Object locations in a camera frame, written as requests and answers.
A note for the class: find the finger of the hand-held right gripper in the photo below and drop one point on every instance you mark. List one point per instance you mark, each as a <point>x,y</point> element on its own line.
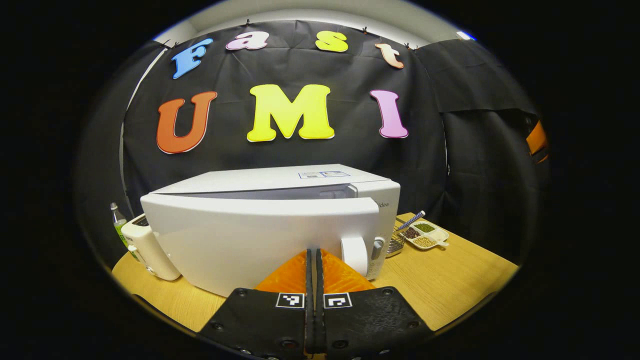
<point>536,140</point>

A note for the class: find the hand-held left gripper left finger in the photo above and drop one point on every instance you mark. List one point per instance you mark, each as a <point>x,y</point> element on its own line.
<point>265,320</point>

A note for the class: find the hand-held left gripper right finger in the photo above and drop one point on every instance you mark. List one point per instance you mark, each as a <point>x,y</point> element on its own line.
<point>370,320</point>

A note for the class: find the white microwave oven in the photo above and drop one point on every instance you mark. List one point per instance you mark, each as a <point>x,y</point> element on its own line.
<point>250,240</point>

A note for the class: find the white divided bean dish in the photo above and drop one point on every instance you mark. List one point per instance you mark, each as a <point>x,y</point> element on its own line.
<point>425,235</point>

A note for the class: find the ceiling light panel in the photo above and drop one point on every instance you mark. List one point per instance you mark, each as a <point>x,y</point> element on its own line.
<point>465,35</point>

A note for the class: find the white toaster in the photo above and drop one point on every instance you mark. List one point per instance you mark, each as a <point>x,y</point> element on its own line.
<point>150,250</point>

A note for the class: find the black backdrop cloth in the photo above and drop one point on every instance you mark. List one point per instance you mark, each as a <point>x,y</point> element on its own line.
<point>350,150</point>

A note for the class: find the green drink bottle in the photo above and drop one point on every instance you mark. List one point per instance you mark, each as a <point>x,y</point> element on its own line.
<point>119,220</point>

